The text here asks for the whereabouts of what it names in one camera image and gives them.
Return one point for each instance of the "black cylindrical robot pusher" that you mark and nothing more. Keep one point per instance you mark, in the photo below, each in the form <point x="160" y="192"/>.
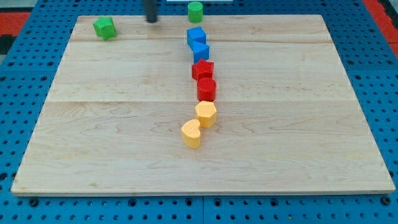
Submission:
<point x="150" y="11"/>

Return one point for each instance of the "green star block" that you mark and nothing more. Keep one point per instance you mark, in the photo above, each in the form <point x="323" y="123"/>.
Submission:
<point x="104" y="27"/>

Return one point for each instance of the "red star block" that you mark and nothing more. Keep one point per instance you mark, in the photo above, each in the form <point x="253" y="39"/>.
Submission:
<point x="202" y="69"/>

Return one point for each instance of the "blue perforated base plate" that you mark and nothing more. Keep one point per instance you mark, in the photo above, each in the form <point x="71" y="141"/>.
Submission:
<point x="30" y="66"/>

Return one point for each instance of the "blue cube block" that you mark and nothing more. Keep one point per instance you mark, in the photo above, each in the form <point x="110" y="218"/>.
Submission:
<point x="195" y="34"/>

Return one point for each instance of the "light wooden board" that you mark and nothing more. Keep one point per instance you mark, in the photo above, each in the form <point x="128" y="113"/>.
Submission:
<point x="288" y="122"/>

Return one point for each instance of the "red cylinder block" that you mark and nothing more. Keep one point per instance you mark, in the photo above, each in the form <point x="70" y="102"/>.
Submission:
<point x="206" y="89"/>

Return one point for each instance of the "yellow hexagon block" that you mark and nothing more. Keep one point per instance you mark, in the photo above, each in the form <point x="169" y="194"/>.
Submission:
<point x="206" y="113"/>

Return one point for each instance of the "blue triangle block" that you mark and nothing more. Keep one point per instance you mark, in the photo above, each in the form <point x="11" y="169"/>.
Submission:
<point x="200" y="51"/>

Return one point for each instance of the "yellow heart block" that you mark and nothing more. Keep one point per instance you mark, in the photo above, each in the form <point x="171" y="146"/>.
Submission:
<point x="191" y="133"/>

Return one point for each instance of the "green cylinder block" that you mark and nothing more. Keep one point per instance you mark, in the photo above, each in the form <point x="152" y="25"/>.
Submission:
<point x="195" y="12"/>

